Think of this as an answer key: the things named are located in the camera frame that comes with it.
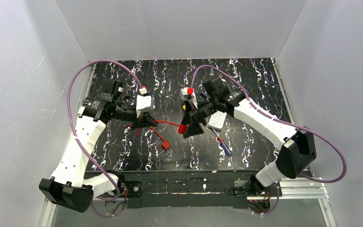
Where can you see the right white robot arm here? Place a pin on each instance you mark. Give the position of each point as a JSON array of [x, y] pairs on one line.
[[296, 147]]

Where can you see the blue red screwdriver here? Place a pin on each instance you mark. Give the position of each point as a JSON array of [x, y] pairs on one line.
[[222, 144]]

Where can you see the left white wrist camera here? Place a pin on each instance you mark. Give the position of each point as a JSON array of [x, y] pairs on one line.
[[144, 102]]

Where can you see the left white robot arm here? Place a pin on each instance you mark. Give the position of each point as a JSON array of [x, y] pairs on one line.
[[98, 105]]

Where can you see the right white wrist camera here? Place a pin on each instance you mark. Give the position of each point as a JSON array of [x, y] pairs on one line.
[[188, 94]]

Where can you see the white rectangular box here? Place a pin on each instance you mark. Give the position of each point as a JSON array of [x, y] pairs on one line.
[[217, 120]]

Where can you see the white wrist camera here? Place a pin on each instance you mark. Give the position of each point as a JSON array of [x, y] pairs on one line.
[[188, 94], [144, 102]]

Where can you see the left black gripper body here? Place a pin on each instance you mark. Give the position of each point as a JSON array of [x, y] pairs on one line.
[[139, 118]]

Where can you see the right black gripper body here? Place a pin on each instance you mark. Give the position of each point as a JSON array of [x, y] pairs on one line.
[[195, 117]]

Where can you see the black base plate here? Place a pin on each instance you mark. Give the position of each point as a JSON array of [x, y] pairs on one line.
[[217, 188]]

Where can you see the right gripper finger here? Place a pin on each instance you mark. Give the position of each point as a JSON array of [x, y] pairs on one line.
[[194, 126], [186, 120]]

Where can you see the aluminium frame rail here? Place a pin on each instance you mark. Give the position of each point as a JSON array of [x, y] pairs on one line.
[[65, 187]]

